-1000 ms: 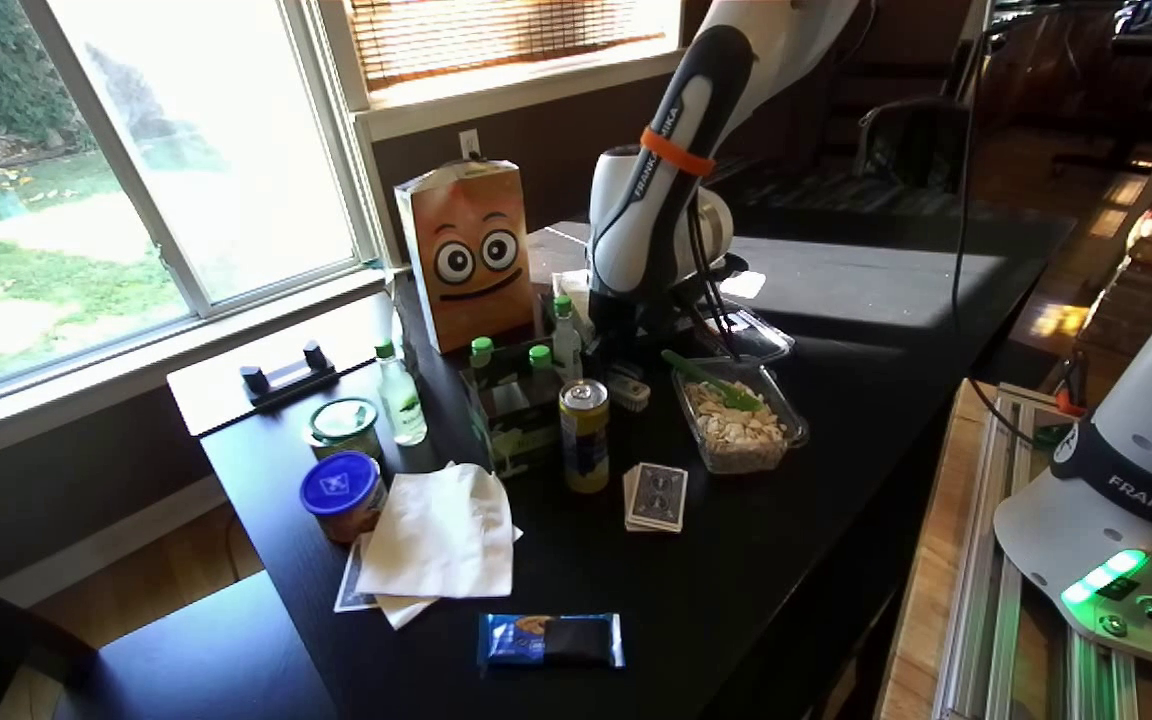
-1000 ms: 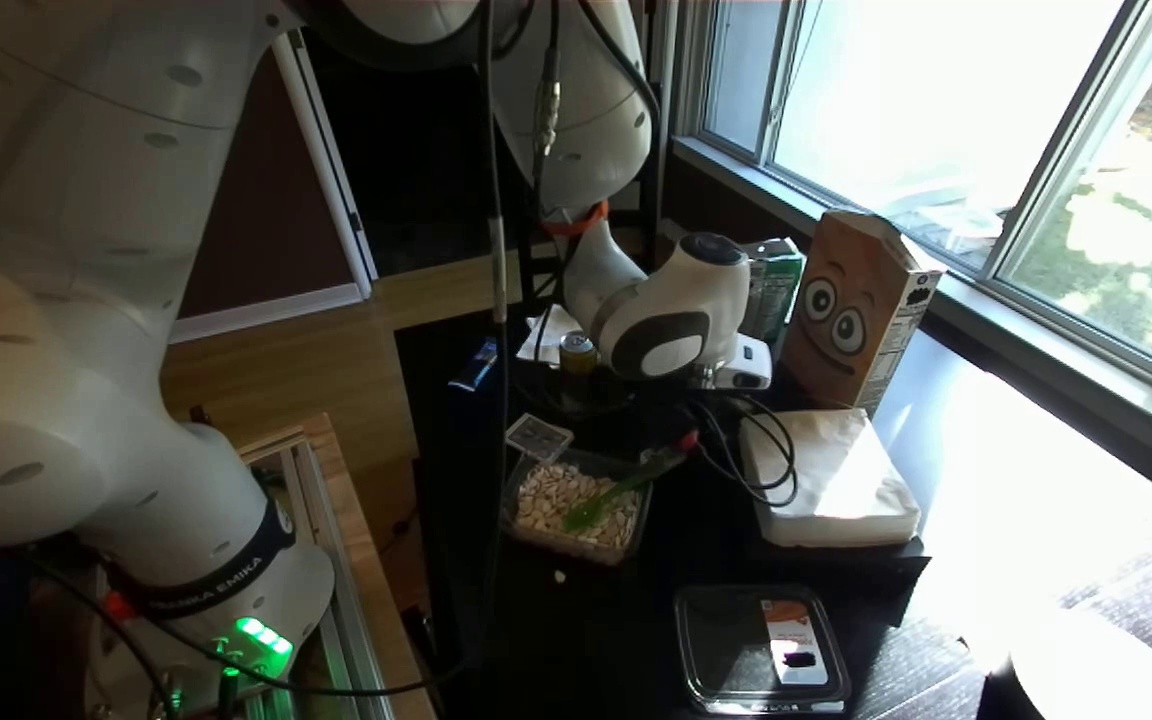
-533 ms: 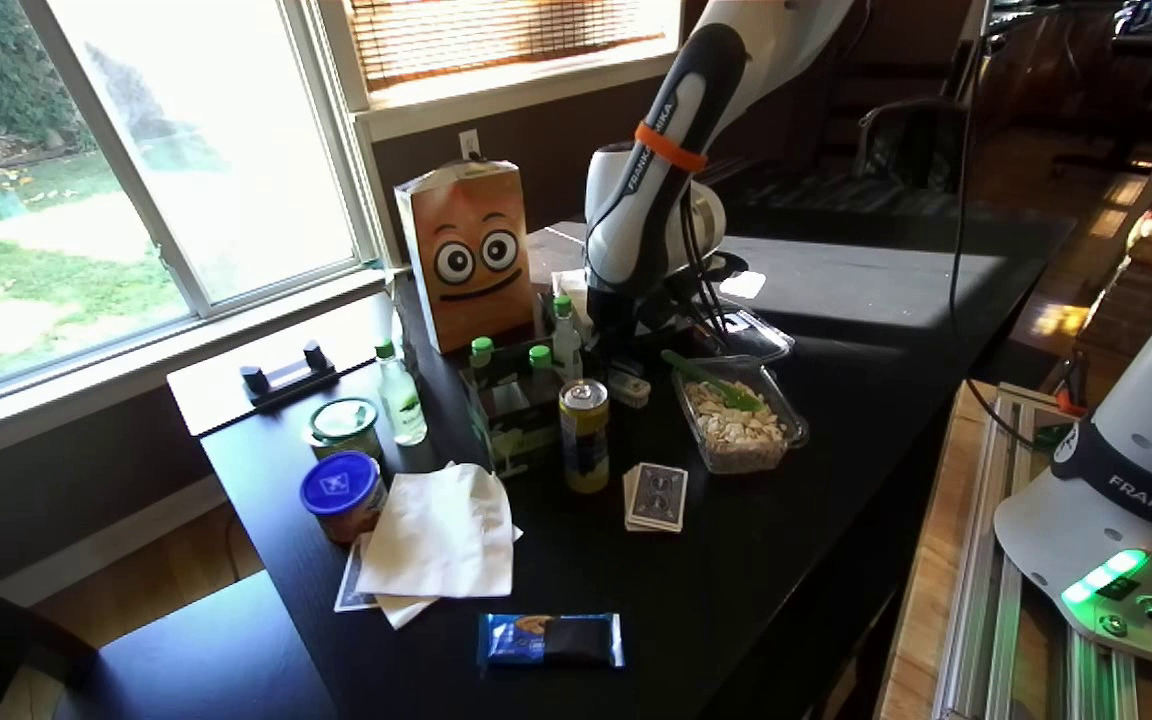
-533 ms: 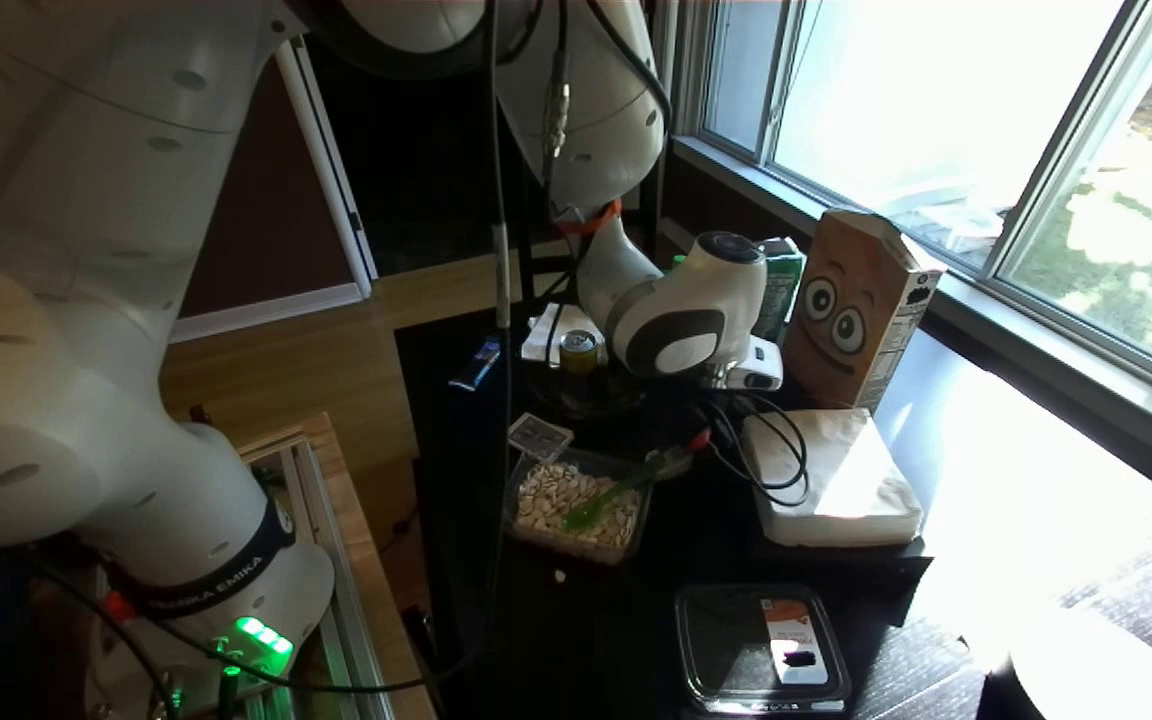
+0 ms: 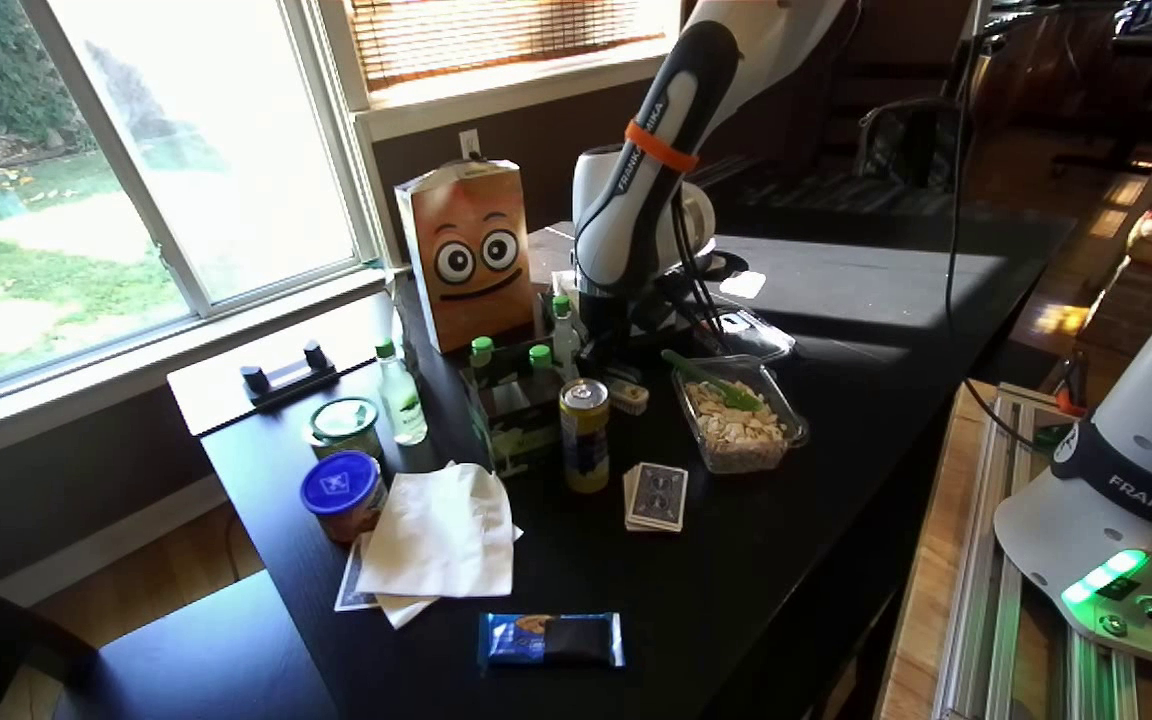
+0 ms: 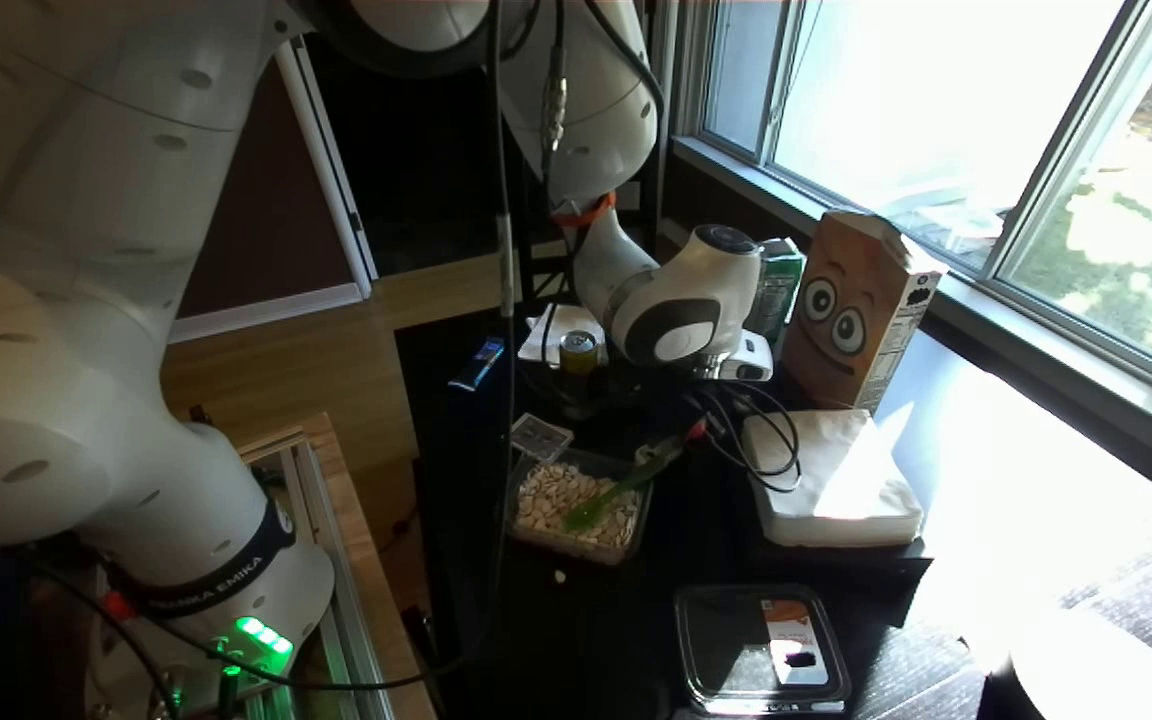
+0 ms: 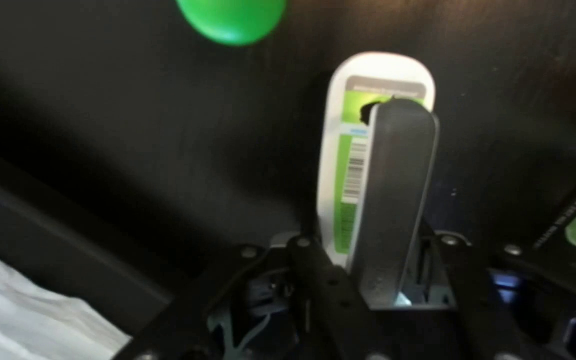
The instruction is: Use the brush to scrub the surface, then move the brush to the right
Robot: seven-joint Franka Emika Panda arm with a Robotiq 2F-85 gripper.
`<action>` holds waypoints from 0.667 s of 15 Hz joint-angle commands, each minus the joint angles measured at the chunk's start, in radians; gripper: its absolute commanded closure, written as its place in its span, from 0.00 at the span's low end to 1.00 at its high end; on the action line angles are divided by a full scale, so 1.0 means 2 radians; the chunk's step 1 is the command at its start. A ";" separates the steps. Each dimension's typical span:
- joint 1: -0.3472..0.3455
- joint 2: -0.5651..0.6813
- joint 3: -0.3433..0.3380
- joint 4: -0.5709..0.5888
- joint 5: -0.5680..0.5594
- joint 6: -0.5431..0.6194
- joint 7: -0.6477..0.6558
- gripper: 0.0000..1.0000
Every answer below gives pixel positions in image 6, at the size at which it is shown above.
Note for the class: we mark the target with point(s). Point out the stack of white napkins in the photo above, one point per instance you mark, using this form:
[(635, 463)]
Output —
[(840, 501)]

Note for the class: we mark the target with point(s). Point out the white window frame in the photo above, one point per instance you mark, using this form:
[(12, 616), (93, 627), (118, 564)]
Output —
[(1032, 202)]

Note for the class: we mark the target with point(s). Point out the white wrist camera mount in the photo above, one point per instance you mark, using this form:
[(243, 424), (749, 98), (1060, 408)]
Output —
[(746, 359)]

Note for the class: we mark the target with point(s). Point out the white paper napkin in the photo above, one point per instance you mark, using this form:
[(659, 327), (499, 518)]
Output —
[(549, 334)]

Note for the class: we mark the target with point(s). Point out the deck of playing cards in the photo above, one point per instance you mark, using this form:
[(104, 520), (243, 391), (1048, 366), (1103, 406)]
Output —
[(538, 439)]

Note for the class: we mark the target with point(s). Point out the wooden robot mount board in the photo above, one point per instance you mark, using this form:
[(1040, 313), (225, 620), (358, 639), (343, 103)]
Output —
[(337, 535)]

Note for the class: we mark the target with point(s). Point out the brown paper bag with eyes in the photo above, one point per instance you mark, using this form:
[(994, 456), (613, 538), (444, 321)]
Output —
[(856, 313)]

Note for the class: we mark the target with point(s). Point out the yellow drink can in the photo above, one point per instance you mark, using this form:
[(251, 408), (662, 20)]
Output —
[(580, 351)]

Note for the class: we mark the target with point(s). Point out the aluminium rail frame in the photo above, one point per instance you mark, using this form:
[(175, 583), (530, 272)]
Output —
[(319, 563)]

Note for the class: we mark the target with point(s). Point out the white round plate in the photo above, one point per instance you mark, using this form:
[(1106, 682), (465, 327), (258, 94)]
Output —
[(1099, 675)]

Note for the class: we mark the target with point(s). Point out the clear container of shells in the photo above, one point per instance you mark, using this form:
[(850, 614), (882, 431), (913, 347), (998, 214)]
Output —
[(549, 513)]

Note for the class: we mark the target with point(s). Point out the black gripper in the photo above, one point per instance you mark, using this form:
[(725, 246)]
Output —
[(691, 403)]

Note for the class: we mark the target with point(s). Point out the blue snack bar wrapper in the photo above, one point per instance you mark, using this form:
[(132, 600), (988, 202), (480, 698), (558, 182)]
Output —
[(477, 362)]

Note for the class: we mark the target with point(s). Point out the stray pistachio shell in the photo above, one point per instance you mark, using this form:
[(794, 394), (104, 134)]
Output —
[(558, 577)]

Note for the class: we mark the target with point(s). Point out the green spoon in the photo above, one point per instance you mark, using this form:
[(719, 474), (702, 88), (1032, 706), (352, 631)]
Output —
[(611, 501)]

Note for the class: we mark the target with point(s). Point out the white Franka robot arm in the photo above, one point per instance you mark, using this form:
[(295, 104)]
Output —
[(71, 334)]

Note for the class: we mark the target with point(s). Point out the white framed board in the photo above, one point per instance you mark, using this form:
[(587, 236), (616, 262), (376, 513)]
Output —
[(335, 186)]

